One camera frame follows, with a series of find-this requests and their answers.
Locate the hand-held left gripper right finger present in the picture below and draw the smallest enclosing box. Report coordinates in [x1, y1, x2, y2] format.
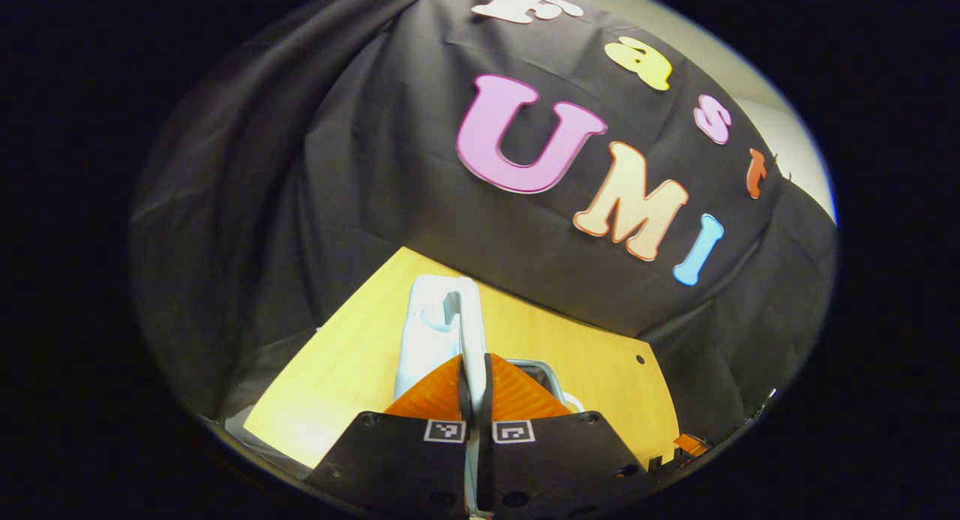
[478, 352, 662, 518]

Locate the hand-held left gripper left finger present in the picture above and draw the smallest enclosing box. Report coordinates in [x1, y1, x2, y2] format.
[306, 353, 472, 518]

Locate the white suitcase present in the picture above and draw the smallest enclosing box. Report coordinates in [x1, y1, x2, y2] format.
[394, 274, 587, 515]

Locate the black backdrop cloth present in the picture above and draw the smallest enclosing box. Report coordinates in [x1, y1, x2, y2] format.
[127, 0, 838, 461]

